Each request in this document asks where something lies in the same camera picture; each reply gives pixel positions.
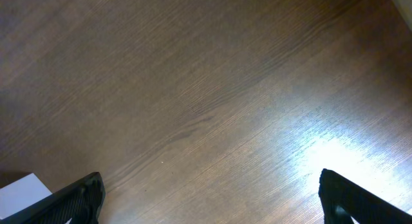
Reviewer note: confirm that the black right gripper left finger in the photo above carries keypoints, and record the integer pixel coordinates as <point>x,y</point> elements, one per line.
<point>78,203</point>

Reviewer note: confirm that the white pink open box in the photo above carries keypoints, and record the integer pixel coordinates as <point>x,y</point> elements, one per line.
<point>22,193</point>

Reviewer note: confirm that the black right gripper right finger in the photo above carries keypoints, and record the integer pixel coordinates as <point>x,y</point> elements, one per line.
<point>345,202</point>

